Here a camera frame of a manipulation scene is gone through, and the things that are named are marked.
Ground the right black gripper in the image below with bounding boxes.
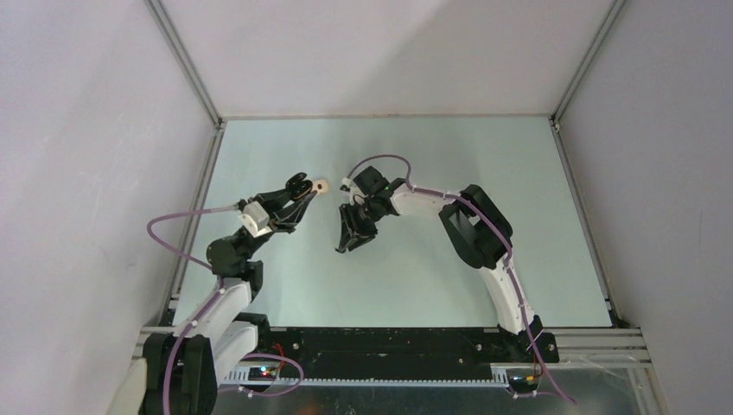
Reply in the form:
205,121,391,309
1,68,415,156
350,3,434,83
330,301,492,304
340,197,383,252

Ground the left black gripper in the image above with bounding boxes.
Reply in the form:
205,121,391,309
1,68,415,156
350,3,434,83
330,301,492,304
245,181,316,259

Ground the black earbud charging case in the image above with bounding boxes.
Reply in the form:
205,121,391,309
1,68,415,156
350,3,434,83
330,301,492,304
285,172,313,201

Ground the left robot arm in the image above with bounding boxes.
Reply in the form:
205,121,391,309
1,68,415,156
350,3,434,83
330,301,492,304
137,175,328,414

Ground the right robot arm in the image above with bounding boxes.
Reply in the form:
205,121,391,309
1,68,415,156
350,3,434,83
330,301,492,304
336,166,544,361

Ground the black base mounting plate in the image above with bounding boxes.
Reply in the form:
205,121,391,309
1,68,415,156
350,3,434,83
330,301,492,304
255,328,560,381

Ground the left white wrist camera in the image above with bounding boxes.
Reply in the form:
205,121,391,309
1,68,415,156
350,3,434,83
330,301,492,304
238,201,273,238

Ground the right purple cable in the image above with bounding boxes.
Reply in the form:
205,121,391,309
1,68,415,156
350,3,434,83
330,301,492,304
345,154,577,405

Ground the purple cable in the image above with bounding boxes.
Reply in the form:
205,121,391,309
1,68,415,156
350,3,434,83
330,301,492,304
145,204,304,415
345,154,577,405

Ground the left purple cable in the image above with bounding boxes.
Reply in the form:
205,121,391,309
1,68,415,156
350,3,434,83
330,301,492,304
145,204,304,415

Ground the aluminium frame rail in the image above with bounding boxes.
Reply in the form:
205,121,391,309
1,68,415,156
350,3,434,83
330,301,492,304
130,326,654,391

